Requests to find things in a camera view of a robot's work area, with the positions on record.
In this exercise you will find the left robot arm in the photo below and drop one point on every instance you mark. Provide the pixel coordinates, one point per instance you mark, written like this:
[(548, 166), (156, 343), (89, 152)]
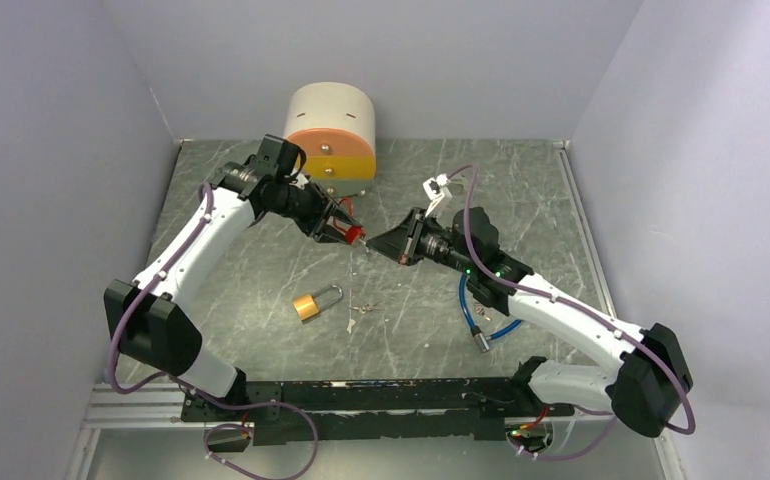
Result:
[(147, 316)]

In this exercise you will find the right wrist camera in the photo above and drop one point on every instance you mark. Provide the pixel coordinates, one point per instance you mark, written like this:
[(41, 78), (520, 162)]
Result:
[(438, 192)]

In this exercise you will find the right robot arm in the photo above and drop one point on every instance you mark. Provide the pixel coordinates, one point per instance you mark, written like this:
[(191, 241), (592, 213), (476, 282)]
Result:
[(639, 375)]

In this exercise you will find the beige drawer cabinet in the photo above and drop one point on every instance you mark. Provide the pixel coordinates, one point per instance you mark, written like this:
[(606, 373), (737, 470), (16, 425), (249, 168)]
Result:
[(334, 124)]

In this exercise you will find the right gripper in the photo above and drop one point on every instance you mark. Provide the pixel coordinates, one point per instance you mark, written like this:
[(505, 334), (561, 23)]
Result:
[(393, 243)]

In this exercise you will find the red cable lock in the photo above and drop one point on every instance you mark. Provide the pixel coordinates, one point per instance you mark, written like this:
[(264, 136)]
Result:
[(352, 233)]

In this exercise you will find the blue cable lock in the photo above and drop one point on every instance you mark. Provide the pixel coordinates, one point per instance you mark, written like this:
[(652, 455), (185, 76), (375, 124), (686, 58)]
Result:
[(481, 339)]

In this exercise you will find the brass padlock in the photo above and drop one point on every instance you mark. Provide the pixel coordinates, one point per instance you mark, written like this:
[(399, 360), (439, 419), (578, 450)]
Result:
[(310, 305)]

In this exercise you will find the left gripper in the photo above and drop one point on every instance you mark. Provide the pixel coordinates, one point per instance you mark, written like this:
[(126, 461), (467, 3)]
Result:
[(324, 208)]

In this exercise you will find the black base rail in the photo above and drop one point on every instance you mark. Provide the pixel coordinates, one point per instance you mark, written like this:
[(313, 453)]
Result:
[(483, 408)]

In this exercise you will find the padlock keys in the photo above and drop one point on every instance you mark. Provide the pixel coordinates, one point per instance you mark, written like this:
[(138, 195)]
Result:
[(365, 308)]

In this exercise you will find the blue lock keys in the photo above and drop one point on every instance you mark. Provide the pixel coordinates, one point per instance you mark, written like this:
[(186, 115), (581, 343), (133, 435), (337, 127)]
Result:
[(482, 312)]

